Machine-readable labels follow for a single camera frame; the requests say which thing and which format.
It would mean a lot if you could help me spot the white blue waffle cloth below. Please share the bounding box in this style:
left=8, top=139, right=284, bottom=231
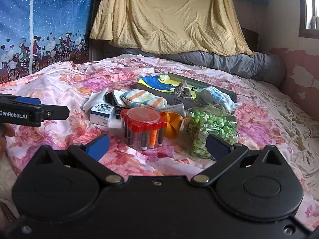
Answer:
left=197, top=86, right=242, bottom=113

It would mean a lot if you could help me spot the orange cloth piece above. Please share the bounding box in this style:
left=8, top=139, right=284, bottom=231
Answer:
left=160, top=112, right=183, bottom=139

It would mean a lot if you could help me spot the striped colourful towel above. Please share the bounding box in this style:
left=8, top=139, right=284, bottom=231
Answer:
left=121, top=89, right=168, bottom=109

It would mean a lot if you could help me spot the person's left hand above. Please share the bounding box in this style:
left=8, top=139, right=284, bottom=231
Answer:
left=0, top=123, right=15, bottom=159

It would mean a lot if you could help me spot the blue white milk carton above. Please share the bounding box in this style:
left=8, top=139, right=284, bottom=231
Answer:
left=90, top=103, right=115, bottom=127

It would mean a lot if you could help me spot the bag of green pieces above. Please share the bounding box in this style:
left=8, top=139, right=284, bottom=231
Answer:
left=183, top=106, right=239, bottom=160

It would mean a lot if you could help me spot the white tissue cloth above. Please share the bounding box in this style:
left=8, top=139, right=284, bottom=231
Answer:
left=82, top=88, right=109, bottom=112

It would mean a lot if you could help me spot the red lid marker jar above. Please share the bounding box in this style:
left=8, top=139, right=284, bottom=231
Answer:
left=120, top=108, right=167, bottom=151

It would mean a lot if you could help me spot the pink floral bed sheet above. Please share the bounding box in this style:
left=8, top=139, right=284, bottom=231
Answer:
left=1, top=56, right=318, bottom=229

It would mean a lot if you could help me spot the grey tray cartoon liner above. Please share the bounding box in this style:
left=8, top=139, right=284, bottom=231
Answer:
left=137, top=72, right=241, bottom=113

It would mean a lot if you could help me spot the blue bicycle print curtain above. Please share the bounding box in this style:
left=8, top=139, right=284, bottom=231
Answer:
left=0, top=0, right=93, bottom=83

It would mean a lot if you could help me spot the grey rolled quilt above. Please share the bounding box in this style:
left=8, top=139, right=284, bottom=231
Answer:
left=120, top=49, right=286, bottom=87

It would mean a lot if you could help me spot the yellow dotted hanging blanket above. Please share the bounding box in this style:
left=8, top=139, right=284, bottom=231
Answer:
left=90, top=0, right=252, bottom=56

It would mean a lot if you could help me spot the wooden framed window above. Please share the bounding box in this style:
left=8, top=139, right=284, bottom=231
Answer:
left=299, top=0, right=318, bottom=39

